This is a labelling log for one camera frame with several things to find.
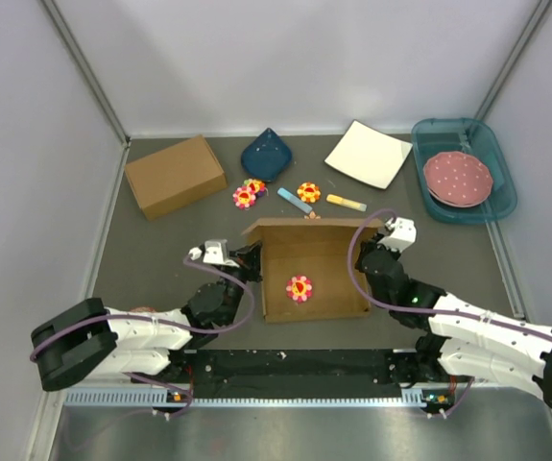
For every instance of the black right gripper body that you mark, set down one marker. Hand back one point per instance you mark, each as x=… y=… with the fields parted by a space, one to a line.
x=371 y=244

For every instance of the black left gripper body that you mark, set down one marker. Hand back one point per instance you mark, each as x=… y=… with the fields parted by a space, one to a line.
x=242 y=274

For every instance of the brown cardboard box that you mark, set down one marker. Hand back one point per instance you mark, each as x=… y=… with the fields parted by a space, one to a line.
x=174 y=177
x=314 y=248

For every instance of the pink flower plush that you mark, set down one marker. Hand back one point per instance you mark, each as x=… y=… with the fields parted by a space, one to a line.
x=244 y=197
x=299 y=289

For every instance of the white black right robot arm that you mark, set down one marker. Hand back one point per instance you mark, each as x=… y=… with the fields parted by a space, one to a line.
x=468 y=340

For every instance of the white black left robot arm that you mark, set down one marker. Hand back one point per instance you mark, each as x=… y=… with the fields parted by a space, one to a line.
x=91 y=340

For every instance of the closed brown cardboard box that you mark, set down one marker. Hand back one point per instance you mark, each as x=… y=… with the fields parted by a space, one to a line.
x=174 y=177

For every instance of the yellow chalk stick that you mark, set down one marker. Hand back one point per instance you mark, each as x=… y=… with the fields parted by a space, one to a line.
x=340 y=201

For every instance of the rainbow flower plush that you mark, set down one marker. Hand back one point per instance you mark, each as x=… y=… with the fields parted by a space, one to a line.
x=257 y=187

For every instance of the blue chalk stick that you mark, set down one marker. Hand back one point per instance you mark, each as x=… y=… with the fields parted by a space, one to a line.
x=294 y=200

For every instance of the small brown leaf toy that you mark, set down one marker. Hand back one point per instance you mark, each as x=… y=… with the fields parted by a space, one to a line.
x=312 y=216

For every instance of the orange flower plush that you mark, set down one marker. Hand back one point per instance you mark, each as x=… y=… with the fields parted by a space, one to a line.
x=309 y=192

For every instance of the dark blue ceramic bowl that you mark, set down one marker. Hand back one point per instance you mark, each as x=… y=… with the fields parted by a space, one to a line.
x=266 y=157

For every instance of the white square plate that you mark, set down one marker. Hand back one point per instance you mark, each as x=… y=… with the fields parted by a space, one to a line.
x=368 y=156

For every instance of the pink dotted plate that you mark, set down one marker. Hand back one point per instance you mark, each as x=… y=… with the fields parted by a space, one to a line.
x=457 y=179

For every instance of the teal plastic bin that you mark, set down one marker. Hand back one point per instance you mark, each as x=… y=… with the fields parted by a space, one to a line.
x=432 y=136

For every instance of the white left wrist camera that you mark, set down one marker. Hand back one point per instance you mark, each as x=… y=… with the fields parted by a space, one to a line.
x=213 y=252

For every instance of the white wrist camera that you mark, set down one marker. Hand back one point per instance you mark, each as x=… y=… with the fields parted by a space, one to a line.
x=401 y=233
x=213 y=252

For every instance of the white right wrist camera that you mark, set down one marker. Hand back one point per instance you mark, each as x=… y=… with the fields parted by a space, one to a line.
x=401 y=233

